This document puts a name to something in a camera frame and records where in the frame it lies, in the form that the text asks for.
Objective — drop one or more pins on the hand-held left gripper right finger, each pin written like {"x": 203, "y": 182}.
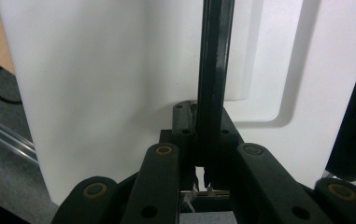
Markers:
{"x": 228, "y": 133}

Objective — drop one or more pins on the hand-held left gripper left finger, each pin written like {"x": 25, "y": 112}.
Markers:
{"x": 183, "y": 124}

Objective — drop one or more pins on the metal floor rail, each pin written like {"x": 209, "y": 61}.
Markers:
{"x": 7, "y": 140}

